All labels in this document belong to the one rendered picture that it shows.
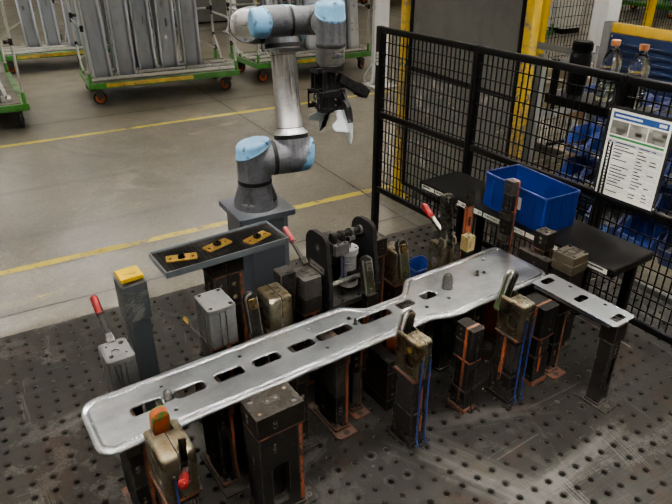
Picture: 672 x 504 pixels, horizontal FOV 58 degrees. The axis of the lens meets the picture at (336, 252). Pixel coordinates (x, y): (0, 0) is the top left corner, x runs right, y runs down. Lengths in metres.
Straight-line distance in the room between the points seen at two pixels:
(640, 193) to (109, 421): 1.69
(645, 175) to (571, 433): 0.84
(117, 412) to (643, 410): 1.48
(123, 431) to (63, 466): 0.44
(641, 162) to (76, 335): 1.96
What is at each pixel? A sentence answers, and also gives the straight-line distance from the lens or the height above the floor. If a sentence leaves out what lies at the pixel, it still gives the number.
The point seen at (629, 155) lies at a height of 1.31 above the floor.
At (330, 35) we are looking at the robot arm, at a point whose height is 1.72.
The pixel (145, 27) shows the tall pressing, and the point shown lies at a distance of 8.65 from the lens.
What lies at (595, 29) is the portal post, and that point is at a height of 1.17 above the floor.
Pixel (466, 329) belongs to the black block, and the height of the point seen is 0.99.
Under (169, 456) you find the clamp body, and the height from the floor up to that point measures 1.06.
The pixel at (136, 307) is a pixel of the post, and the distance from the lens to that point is 1.70.
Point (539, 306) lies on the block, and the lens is 1.88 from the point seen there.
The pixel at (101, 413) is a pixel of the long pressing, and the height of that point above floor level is 1.00.
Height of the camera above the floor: 1.96
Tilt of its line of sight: 28 degrees down
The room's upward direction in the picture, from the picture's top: straight up
